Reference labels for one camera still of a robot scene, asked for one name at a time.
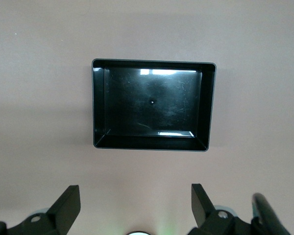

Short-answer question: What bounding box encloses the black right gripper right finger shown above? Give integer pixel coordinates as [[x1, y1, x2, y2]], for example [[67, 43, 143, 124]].
[[187, 183, 260, 235]]

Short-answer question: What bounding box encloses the table cover mat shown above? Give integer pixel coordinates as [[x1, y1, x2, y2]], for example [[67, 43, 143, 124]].
[[0, 0, 294, 235]]

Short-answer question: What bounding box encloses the black plastic box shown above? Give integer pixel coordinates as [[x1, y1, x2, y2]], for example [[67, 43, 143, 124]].
[[91, 58, 217, 153]]

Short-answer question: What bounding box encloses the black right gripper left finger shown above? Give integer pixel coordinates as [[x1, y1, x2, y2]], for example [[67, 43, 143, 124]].
[[4, 185, 81, 235]]

